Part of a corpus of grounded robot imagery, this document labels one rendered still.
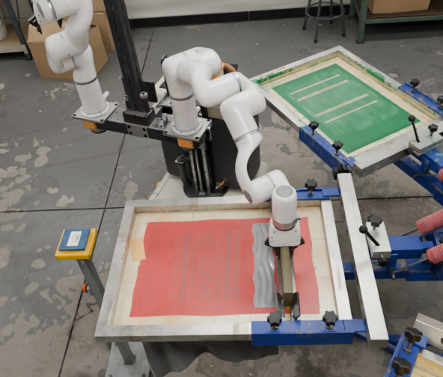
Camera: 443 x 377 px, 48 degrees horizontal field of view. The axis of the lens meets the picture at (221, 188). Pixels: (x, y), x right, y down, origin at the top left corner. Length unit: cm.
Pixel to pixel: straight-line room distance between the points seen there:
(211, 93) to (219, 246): 56
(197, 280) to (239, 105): 61
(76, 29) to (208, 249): 90
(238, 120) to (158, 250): 59
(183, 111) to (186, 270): 61
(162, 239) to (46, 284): 140
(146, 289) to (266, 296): 40
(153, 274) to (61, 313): 129
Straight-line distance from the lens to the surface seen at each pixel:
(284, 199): 145
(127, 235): 184
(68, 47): 195
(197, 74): 160
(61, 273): 314
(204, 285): 169
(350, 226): 174
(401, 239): 173
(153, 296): 170
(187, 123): 195
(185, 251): 178
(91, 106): 216
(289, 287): 154
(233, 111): 150
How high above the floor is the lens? 234
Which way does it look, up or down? 44 degrees down
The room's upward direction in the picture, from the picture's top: 7 degrees counter-clockwise
